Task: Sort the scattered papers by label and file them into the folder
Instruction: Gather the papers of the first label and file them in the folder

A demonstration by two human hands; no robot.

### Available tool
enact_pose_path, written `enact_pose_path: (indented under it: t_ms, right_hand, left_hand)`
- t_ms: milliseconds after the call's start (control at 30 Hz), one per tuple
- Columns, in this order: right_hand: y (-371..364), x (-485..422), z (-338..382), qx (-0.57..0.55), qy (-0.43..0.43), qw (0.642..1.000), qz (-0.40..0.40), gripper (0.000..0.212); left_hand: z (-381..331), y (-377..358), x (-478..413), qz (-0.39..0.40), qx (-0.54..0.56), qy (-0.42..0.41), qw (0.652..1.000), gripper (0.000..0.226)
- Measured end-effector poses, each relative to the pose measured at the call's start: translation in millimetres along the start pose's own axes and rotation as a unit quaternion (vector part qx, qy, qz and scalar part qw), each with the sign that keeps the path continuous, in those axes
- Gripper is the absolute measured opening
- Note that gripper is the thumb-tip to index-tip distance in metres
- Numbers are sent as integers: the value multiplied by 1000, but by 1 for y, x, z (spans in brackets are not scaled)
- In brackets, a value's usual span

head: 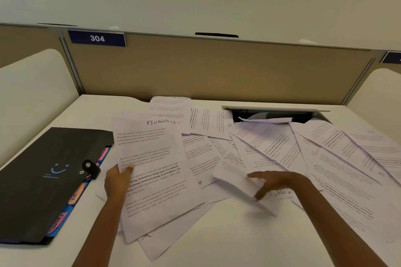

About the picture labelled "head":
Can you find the person's left hand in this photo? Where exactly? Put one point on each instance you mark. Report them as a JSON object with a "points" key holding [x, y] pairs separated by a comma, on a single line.
{"points": [[115, 184]]}

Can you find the person's right hand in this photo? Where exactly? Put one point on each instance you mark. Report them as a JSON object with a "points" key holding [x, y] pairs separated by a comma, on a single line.
{"points": [[282, 180]]}

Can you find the person's left thumb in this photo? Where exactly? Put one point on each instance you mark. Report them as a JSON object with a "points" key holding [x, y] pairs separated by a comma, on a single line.
{"points": [[128, 172]]}

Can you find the person's right thumb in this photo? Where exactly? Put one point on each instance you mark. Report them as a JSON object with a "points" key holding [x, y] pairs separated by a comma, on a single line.
{"points": [[256, 175]]}

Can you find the small white paper sheet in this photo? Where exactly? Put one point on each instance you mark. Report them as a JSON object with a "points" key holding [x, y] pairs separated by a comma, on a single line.
{"points": [[233, 176]]}

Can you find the large printed sheet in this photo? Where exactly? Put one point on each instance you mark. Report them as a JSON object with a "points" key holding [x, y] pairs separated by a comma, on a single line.
{"points": [[156, 176]]}

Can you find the person's right forearm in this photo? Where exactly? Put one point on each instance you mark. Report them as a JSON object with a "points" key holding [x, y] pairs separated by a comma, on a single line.
{"points": [[338, 229]]}

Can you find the person's left forearm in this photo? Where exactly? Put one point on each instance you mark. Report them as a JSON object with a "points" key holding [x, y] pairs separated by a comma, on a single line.
{"points": [[101, 232]]}

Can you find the pile of scattered printed papers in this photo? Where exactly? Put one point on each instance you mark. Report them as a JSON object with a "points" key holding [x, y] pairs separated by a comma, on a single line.
{"points": [[332, 163]]}

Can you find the black expanding file folder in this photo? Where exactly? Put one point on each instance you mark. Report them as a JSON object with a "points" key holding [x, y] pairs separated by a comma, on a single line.
{"points": [[37, 176]]}

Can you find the beige fabric partition panel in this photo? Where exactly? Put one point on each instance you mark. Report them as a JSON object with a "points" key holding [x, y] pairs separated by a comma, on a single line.
{"points": [[219, 69], [25, 41]]}

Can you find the white rounded side divider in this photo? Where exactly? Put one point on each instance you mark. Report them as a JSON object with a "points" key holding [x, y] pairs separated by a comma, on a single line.
{"points": [[31, 101], [379, 97]]}

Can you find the blue desk number plate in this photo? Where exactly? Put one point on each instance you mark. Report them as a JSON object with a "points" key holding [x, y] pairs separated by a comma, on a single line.
{"points": [[391, 57], [97, 38]]}

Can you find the black object atop partition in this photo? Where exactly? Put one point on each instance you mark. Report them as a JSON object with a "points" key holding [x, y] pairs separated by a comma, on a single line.
{"points": [[216, 35]]}

